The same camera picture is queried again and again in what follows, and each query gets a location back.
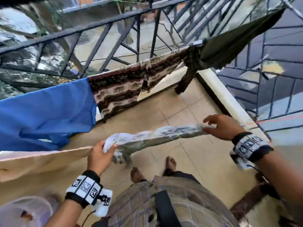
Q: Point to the person's right hand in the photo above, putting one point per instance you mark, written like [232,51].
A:
[226,127]

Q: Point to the person's left hand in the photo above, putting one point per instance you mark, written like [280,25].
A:
[98,160]

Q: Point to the person's left thumb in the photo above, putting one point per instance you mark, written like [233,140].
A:
[111,150]

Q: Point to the person's right thumb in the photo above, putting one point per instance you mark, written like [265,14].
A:
[208,130]

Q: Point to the white grey wrung garment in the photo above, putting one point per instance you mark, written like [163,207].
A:
[151,138]

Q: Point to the person's left forearm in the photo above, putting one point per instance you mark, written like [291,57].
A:
[65,213]

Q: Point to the person's right forearm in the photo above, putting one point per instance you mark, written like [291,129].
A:
[281,177]

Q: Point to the person's left foot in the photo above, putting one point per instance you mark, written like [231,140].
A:
[136,174]

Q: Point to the person's foot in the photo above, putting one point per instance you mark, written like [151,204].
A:
[171,163]
[136,174]

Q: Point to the black white marker wrist band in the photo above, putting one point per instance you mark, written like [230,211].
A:
[249,147]
[86,189]

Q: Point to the person's right foot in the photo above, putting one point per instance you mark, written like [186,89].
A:
[171,163]

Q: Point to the dark trousers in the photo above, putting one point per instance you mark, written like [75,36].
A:
[182,175]

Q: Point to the brown patterned cloth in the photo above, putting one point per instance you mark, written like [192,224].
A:
[123,89]

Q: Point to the blue cloth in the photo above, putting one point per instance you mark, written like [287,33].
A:
[45,115]

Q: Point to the cream cloth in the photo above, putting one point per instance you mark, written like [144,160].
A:
[35,161]

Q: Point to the plaid shirt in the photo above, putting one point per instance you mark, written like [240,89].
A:
[189,205]

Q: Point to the brown wooden bench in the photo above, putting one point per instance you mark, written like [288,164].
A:
[251,200]

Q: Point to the dark green cloth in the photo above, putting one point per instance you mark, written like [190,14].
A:
[224,44]

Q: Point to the white plastic basket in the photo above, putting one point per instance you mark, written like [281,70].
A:
[23,211]

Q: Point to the black metal balcony railing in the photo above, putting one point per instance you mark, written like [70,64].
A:
[94,24]

